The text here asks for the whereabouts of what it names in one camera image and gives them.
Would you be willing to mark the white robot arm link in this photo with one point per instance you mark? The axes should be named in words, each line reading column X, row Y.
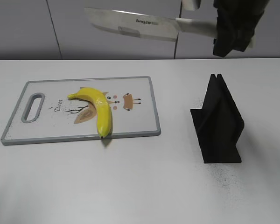
column 191, row 5

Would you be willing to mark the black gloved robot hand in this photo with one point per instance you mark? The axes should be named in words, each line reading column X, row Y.
column 236, row 23

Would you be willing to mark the grey-rimmed white cutting board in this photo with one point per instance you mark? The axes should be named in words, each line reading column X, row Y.
column 44, row 114

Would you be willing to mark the white-handled kitchen knife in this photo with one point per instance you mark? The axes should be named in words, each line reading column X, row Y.
column 147, row 26

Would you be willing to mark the black knife stand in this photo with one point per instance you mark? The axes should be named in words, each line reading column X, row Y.
column 218, row 124

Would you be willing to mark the yellow plastic banana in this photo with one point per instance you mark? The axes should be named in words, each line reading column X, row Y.
column 104, row 113

